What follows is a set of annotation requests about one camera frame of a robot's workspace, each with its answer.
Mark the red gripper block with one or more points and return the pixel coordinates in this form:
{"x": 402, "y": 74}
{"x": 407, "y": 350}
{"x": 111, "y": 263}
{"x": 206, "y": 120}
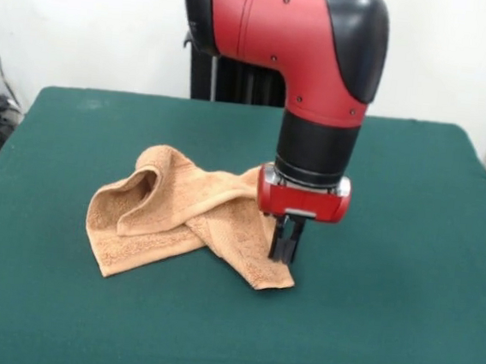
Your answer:
{"x": 301, "y": 202}

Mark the tan terry towel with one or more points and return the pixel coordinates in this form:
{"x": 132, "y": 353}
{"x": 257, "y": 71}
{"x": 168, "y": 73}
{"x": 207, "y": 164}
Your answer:
{"x": 167, "y": 209}

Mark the dark green table cloth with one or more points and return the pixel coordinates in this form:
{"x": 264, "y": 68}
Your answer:
{"x": 409, "y": 292}

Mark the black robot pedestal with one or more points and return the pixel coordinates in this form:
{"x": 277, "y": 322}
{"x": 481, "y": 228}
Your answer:
{"x": 235, "y": 82}

